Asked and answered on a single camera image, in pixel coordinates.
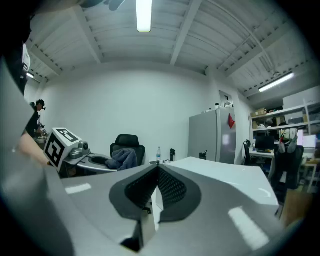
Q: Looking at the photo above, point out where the grey wall panel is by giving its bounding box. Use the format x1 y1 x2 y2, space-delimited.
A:
218 89 235 109

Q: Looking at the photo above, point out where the person's left forearm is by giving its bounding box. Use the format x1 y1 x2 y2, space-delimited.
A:
18 134 51 167

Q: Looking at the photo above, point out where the black mesh office chair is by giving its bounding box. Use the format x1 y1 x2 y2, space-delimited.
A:
109 134 147 168

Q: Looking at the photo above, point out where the grey refrigerator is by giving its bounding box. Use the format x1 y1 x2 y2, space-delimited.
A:
188 105 237 165

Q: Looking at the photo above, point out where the black computer monitor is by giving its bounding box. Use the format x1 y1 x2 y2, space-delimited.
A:
254 135 275 153

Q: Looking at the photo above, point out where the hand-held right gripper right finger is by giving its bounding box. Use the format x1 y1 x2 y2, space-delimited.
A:
143 164 286 256

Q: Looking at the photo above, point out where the large white box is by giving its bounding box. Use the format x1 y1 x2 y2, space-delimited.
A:
282 85 320 110

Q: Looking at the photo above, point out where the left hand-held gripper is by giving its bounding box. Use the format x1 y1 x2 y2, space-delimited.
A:
43 127 118 174

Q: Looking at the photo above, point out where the brown cardboard box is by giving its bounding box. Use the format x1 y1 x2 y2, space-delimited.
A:
250 107 267 118

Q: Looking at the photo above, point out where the lit pink monitor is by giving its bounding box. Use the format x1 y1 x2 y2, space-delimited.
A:
303 134 318 148

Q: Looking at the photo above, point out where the white storage shelf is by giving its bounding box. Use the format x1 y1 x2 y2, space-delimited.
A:
250 99 320 161

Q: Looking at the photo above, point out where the red paper ornament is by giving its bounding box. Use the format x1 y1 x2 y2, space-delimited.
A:
227 113 237 130

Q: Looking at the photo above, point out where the black high-back office chair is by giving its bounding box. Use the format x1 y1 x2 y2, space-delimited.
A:
272 144 305 204

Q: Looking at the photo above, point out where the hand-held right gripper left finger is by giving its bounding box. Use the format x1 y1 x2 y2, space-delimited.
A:
61 164 159 253

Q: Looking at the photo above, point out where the slim black office chair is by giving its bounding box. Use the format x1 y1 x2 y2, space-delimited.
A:
243 139 253 166

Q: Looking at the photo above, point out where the grey-blue cloth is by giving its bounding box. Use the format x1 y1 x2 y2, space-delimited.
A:
104 148 139 172

